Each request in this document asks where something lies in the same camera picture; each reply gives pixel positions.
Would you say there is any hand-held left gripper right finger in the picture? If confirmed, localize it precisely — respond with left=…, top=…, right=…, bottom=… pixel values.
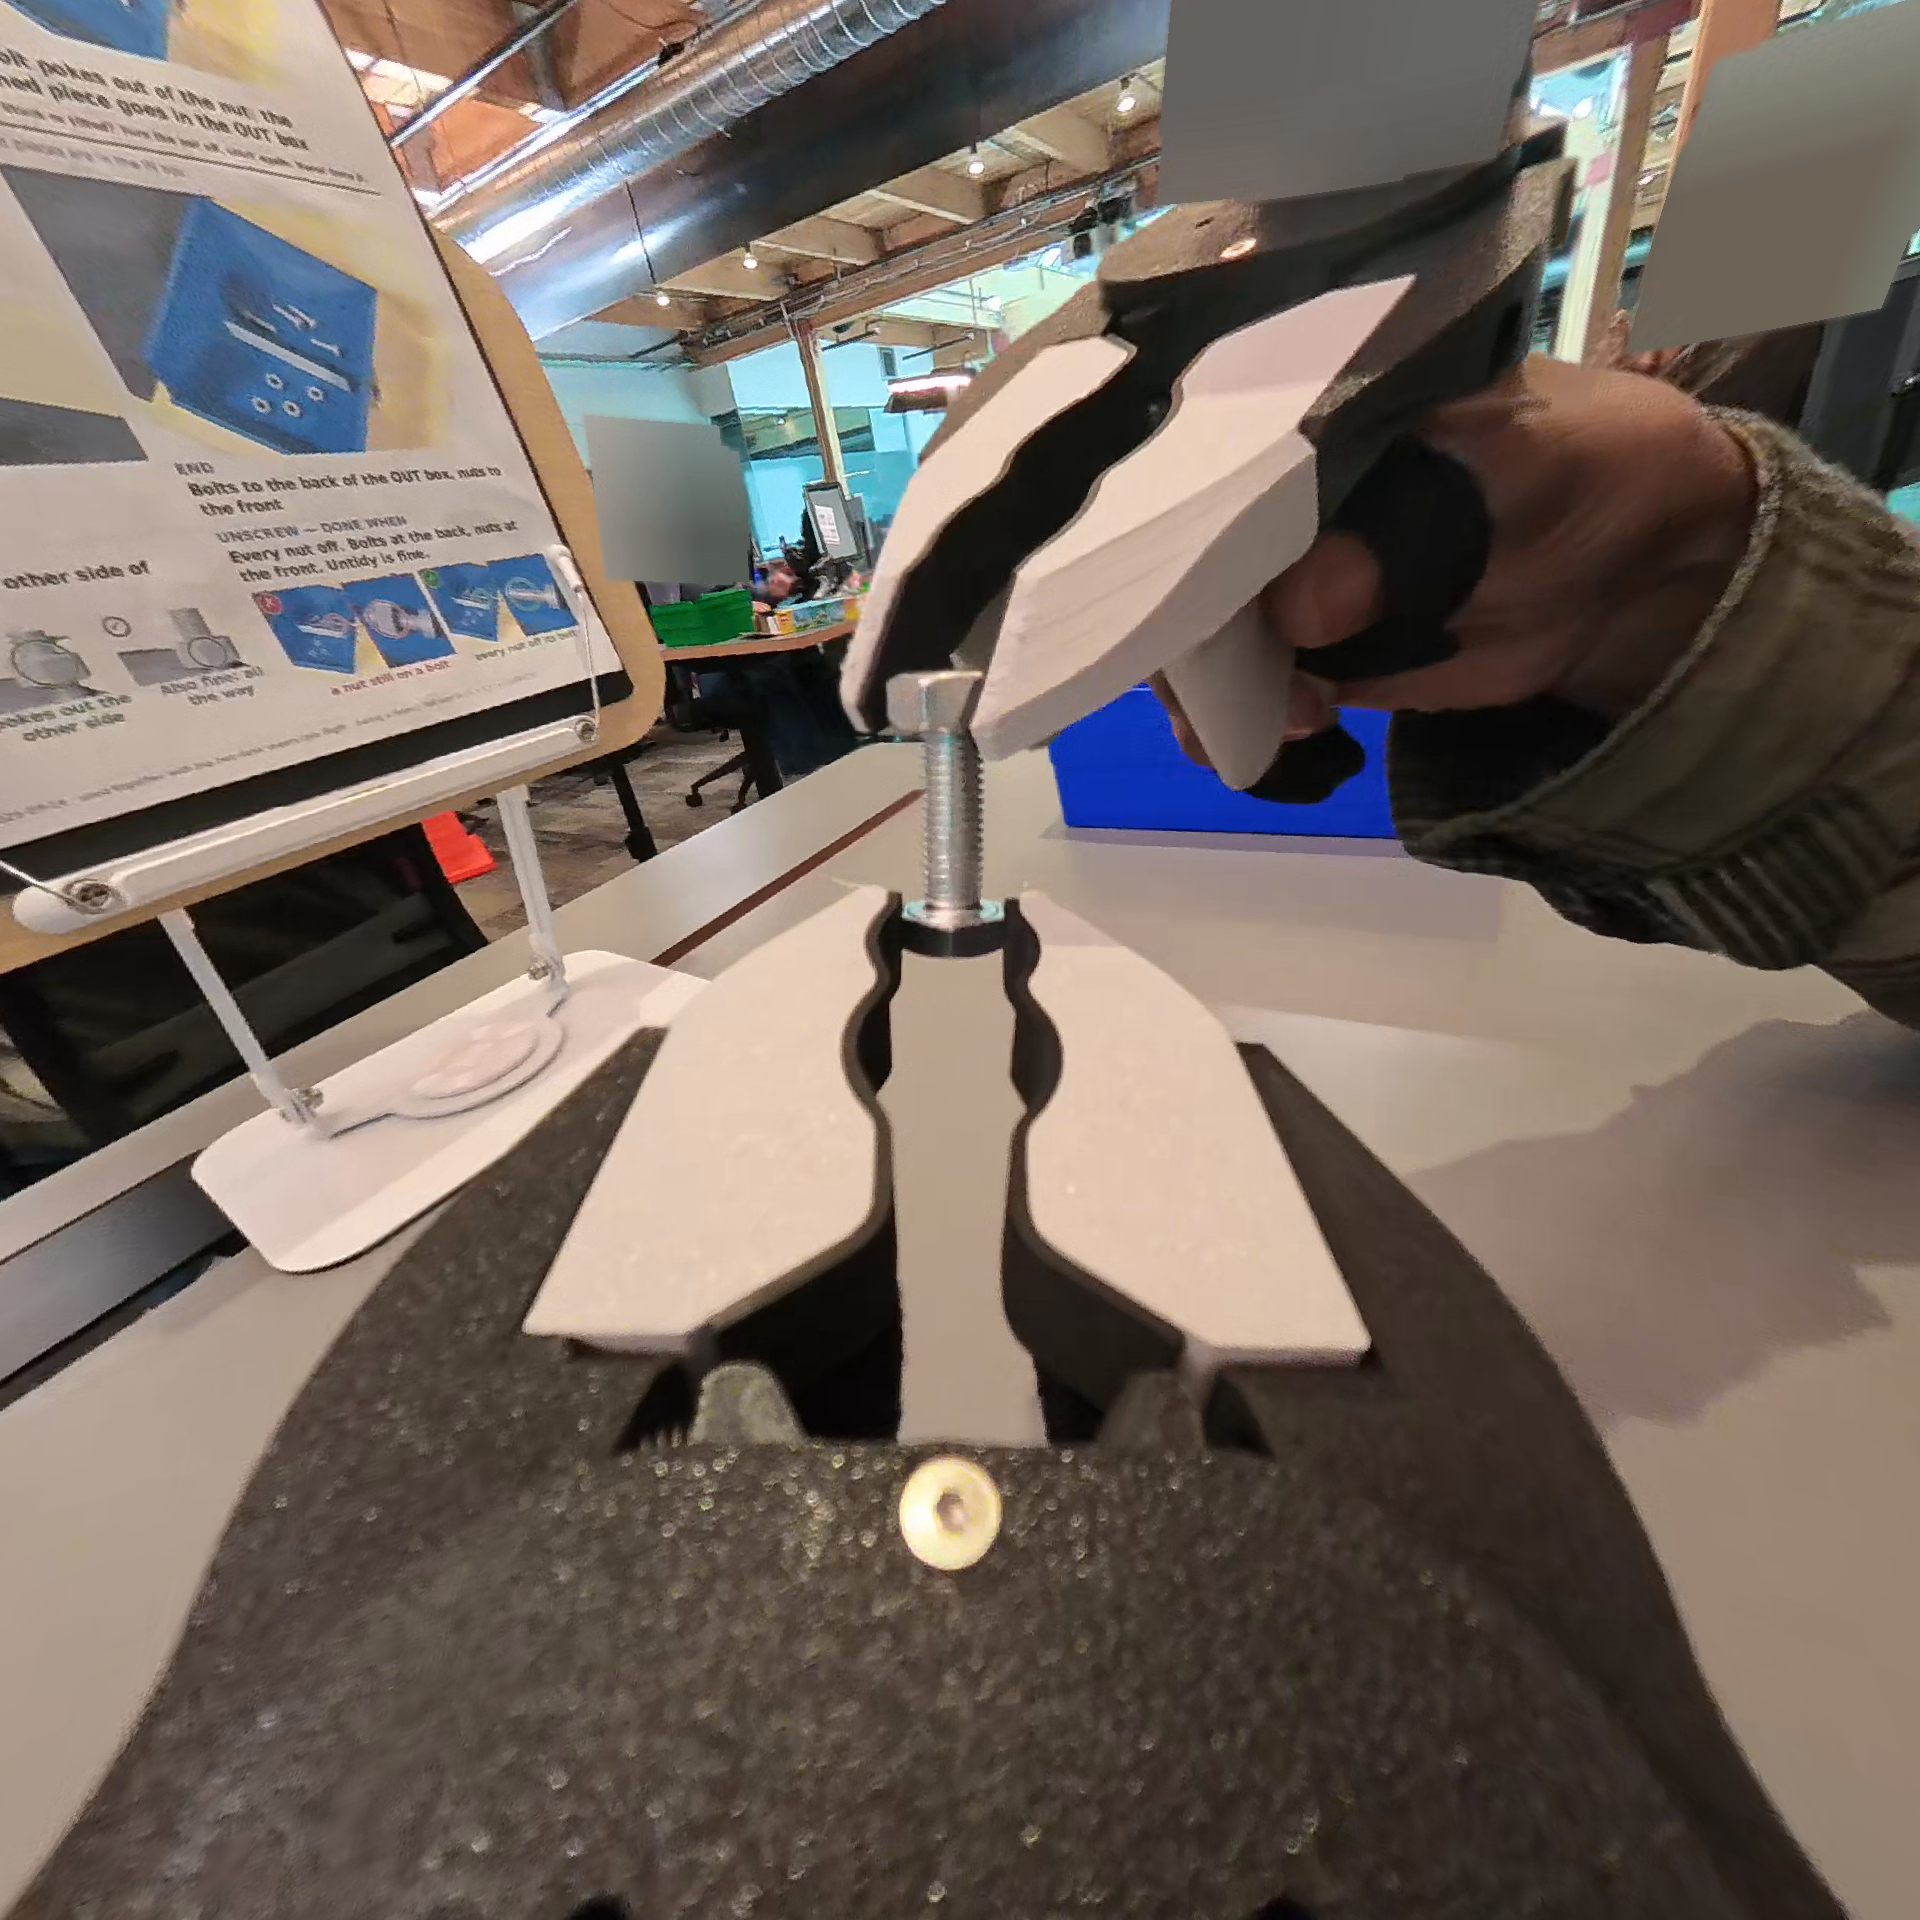
left=997, top=890, right=1374, bottom=1369

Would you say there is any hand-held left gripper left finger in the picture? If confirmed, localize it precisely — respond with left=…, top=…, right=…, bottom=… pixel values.
left=521, top=884, right=904, bottom=1369

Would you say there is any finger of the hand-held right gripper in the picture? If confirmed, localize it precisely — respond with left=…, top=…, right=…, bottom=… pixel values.
left=837, top=335, right=1185, bottom=737
left=969, top=275, right=1422, bottom=794

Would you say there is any blue plastic bin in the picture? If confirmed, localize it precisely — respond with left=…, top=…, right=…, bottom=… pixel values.
left=1047, top=681, right=1401, bottom=842

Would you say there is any steel hex bolt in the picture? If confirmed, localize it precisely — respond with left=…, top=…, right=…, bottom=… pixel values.
left=903, top=727, right=1002, bottom=940

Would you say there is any person's right forearm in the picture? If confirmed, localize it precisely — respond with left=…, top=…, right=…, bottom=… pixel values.
left=1387, top=412, right=1920, bottom=1039

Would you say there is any person's right hand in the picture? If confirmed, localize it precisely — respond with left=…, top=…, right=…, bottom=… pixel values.
left=1167, top=358, right=1759, bottom=770

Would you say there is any wooden top office desk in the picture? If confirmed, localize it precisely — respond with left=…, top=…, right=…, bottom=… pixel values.
left=659, top=622, right=856, bottom=811

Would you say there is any instruction sheet on white stand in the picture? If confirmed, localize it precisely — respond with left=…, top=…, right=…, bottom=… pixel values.
left=0, top=225, right=711, bottom=1279

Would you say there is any printed instruction sheet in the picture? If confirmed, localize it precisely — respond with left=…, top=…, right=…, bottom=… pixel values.
left=0, top=0, right=627, bottom=856

